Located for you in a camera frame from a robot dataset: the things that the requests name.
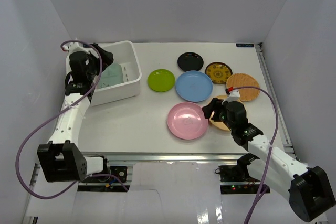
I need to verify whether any pink round plate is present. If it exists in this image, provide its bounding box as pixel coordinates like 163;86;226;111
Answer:
166;102;208;140

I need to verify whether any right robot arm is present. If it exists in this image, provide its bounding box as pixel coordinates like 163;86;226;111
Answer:
202;98;335;222

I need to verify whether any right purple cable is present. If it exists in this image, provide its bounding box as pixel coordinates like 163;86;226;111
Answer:
232;85;279;224

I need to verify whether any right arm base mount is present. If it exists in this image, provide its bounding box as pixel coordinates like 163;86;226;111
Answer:
215;165;260;195

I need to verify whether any blue table label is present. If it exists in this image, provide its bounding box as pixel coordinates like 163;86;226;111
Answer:
236;43;255;48

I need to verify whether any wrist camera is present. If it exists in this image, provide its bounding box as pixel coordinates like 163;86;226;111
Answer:
222;87;240;103
60;42;90;55

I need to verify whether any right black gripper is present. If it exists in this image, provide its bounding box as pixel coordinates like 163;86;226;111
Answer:
202;98;235;132

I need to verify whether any yellow patterned round plate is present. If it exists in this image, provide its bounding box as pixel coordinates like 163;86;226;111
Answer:
205;62;233;84

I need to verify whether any pale green rectangular divided plate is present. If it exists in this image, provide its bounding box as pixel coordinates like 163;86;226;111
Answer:
97;63;123;89

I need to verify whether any orange woven round plate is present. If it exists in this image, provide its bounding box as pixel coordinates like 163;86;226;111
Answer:
226;73;260;102

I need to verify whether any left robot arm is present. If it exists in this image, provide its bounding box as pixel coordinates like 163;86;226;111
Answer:
37;42;113;183

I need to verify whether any aluminium frame rail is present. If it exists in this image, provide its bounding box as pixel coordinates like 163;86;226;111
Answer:
83;152;245;165

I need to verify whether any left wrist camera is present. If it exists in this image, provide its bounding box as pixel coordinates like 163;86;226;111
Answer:
60;42;90;55

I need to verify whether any tan wooden round plate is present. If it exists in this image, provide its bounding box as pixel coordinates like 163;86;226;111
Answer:
209;94;230;132

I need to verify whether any right side aluminium rail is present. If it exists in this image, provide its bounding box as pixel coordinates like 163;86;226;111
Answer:
255;42;297;159

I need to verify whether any black round plate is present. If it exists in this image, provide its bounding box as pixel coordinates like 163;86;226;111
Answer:
177;52;204;72

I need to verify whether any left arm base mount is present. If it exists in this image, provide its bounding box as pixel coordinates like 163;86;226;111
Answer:
77;166;130;193

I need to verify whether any green round plate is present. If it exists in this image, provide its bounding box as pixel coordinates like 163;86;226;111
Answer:
147;69;175;92

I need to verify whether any white plastic bin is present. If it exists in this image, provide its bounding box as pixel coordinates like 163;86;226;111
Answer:
62;40;142;108

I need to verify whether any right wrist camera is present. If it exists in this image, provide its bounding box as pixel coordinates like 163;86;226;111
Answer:
222;87;240;103

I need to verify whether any blue round plate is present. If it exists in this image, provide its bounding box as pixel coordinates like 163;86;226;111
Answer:
175;70;213;103

